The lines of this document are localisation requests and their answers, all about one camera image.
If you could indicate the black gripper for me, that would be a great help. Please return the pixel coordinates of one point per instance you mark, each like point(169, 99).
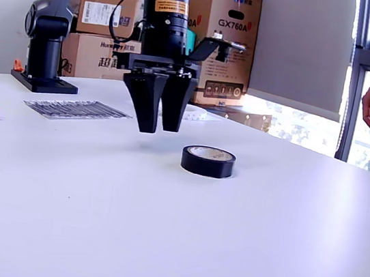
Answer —
point(157, 65)

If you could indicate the white tape roll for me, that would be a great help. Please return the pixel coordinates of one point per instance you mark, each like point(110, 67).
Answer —
point(197, 114)

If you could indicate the black electrical tape roll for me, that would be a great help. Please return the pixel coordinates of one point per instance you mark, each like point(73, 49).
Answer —
point(201, 168)

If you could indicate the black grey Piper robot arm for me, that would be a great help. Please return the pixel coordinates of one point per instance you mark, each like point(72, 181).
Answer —
point(45, 57)

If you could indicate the blank white paper sheet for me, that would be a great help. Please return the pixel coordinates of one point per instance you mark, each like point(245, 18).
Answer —
point(212, 117)

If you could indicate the teal box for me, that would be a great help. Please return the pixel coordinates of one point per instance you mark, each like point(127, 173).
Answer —
point(191, 43)

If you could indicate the tall GX760A cardboard box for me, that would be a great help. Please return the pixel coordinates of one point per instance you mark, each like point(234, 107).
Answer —
point(229, 65)

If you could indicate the black printed box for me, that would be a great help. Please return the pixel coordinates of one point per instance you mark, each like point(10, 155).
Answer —
point(243, 117)

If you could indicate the black scribbled paper sheet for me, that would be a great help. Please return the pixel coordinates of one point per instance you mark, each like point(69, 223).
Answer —
point(78, 110)

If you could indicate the cardboard box with blue print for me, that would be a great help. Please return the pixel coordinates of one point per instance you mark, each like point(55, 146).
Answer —
point(86, 55)

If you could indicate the grey plastic bag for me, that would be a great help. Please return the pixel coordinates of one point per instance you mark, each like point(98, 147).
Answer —
point(78, 4)

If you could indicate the orange clamp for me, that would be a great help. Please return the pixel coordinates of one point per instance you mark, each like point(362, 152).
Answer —
point(17, 65)

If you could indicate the grey roller blind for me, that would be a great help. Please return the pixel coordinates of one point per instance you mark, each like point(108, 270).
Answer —
point(305, 41)

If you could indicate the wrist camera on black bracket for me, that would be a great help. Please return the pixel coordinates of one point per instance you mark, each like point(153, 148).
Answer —
point(223, 49)

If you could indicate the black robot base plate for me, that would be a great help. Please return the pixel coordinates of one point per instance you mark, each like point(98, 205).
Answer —
point(51, 86)

